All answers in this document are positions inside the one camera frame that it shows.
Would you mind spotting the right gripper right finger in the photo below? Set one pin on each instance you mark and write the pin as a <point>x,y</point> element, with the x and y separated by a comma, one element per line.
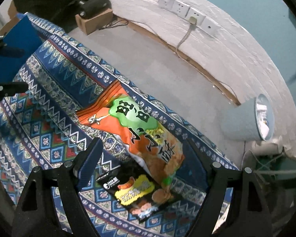
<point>200,173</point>

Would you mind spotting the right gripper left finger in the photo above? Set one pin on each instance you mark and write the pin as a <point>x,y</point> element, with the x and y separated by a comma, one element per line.
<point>86,162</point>

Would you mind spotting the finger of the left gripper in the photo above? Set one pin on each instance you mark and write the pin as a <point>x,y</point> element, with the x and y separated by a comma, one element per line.
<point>12,88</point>
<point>8,51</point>

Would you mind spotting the orange green rice cracker bag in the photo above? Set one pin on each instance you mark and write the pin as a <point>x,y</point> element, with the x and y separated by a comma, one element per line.
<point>151,145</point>

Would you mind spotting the blue cardboard box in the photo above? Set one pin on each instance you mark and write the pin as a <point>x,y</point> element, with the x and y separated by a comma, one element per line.
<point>16,46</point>

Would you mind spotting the patterned blue tablecloth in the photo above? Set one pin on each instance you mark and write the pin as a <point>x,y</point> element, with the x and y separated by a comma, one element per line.
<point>39,128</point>

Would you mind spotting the white pipe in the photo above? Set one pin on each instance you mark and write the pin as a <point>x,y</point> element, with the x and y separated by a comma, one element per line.
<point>271,147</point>

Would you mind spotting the light blue trash bin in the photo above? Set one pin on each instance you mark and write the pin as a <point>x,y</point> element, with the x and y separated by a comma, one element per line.
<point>251,121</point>

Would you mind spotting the black speaker on box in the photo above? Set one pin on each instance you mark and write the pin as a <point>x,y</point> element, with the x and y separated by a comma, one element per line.
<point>88,9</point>

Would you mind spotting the white wall socket strip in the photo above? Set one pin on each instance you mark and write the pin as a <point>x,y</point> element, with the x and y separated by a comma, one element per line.
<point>187,12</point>

